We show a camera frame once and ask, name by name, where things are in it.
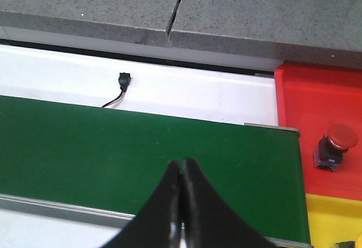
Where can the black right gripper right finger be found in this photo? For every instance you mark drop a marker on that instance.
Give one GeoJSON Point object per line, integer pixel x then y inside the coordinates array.
{"type": "Point", "coordinates": [208, 219]}

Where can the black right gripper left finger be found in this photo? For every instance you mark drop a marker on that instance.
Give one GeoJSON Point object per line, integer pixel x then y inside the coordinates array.
{"type": "Point", "coordinates": [158, 222]}

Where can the red mushroom push button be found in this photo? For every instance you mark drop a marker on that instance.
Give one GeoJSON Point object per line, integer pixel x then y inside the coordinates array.
{"type": "Point", "coordinates": [329, 151]}

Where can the green conveyor belt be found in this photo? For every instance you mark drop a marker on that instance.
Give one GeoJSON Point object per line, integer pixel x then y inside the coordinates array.
{"type": "Point", "coordinates": [113, 159]}

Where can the yellow plastic tray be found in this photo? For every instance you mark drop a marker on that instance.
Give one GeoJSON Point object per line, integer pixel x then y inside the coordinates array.
{"type": "Point", "coordinates": [333, 220]}

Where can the red plastic tray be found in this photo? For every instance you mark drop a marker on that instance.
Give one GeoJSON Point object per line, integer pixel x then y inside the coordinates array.
{"type": "Point", "coordinates": [313, 98]}

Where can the grey stone slab left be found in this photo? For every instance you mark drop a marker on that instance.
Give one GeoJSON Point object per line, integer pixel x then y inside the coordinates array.
{"type": "Point", "coordinates": [144, 22]}

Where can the grey stone slab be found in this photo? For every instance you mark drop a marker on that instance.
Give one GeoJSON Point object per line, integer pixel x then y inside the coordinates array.
{"type": "Point", "coordinates": [144, 22]}
{"type": "Point", "coordinates": [325, 32]}

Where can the grey stone slab right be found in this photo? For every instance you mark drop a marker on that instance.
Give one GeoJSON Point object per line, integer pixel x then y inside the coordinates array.
{"type": "Point", "coordinates": [325, 32]}

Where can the aluminium conveyor side rail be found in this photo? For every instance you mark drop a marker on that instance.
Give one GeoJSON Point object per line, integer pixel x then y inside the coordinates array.
{"type": "Point", "coordinates": [96, 216]}

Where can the black connector with wires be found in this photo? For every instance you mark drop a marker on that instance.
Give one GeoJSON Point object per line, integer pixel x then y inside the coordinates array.
{"type": "Point", "coordinates": [124, 80]}

